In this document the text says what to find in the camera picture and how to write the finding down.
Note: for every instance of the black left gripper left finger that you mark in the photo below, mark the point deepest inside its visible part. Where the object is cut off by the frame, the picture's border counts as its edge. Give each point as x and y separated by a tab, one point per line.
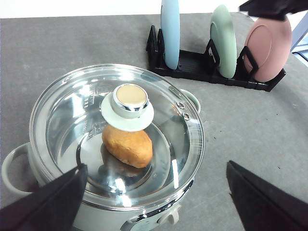
52	207

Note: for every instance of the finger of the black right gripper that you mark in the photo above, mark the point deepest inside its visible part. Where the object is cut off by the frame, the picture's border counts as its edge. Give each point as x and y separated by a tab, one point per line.
277	9

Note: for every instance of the green plate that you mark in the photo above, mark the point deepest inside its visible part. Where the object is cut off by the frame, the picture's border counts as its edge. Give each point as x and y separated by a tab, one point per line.
223	40

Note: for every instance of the brown potato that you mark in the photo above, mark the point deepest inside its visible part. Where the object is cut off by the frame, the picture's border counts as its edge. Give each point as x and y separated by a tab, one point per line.
134	148

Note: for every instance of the glass steamer lid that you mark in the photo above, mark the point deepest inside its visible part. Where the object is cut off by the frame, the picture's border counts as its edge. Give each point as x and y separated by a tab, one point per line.
67	118

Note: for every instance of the pink plate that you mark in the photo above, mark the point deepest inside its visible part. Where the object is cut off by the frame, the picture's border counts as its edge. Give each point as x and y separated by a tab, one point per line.
270	44

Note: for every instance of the black plate rack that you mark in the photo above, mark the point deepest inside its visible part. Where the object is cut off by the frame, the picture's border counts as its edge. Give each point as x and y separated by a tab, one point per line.
207	64

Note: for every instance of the green electric steamer pot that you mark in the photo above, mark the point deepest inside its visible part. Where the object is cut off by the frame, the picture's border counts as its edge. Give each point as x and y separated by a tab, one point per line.
165	214

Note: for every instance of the blue plate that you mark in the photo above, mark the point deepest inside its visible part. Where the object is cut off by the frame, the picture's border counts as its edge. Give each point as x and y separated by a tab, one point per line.
170	10

